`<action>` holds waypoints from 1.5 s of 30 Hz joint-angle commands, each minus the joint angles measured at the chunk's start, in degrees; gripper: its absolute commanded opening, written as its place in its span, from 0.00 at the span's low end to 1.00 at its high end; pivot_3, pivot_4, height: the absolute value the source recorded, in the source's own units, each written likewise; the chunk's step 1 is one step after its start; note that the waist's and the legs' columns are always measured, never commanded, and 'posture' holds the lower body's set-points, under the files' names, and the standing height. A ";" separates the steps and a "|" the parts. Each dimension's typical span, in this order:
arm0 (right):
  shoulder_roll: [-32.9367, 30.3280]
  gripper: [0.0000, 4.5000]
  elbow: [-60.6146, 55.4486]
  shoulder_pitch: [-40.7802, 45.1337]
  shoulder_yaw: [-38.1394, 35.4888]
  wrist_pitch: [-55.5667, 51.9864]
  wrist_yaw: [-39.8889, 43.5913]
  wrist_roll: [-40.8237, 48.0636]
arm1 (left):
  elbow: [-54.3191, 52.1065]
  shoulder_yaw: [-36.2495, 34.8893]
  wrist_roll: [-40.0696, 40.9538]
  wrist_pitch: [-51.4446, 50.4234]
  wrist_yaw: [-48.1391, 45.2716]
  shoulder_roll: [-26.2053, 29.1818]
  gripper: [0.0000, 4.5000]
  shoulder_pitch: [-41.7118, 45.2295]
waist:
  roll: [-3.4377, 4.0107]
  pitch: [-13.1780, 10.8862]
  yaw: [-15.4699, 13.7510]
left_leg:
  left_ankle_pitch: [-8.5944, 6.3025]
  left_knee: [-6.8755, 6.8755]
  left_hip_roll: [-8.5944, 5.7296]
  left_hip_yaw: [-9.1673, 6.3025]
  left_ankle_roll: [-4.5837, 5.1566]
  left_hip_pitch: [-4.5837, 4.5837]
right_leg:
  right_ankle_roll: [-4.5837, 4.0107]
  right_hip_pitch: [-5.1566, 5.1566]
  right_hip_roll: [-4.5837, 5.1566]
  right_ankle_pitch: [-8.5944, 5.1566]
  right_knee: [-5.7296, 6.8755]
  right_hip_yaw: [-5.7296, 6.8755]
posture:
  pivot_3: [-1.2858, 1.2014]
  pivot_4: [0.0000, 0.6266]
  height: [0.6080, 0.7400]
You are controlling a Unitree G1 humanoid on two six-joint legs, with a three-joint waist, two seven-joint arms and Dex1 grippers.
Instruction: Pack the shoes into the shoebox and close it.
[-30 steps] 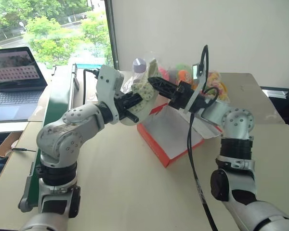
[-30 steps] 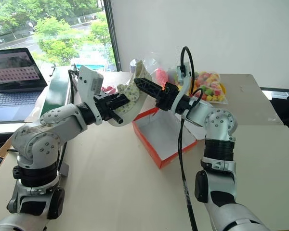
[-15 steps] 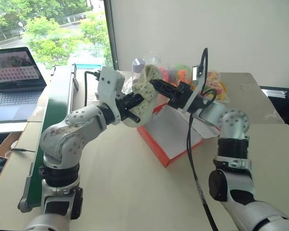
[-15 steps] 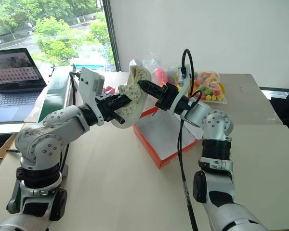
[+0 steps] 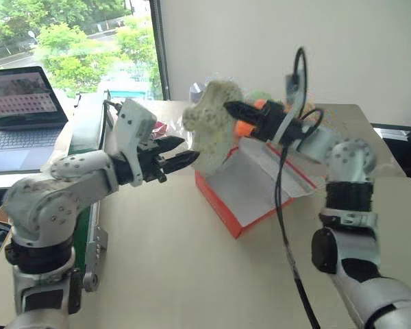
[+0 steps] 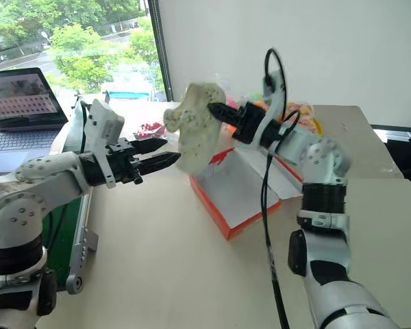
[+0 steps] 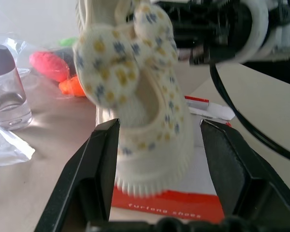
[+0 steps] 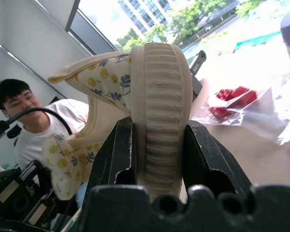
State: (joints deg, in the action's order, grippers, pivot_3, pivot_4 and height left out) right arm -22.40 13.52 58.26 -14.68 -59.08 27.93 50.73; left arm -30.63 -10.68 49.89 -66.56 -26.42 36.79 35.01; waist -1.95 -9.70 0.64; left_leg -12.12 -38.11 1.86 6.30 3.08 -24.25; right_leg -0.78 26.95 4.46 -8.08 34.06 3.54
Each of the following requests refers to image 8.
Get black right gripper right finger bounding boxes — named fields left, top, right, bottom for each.
left=183, top=120, right=254, bottom=195

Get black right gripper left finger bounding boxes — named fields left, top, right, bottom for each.
left=87, top=116, right=137, bottom=189

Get white plush toy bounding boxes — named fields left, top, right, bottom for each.
left=42, top=42, right=193, bottom=202

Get man in white t-shirt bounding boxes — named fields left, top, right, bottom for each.
left=0, top=78, right=94, bottom=171

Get clear plastic bag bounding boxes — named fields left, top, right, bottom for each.
left=190, top=84, right=290, bottom=145

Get red plastic pieces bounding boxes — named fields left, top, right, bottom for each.
left=209, top=86, right=258, bottom=119

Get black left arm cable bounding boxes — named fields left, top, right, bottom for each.
left=0, top=107, right=73, bottom=146

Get dark window frame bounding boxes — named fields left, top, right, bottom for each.
left=64, top=0, right=121, bottom=57

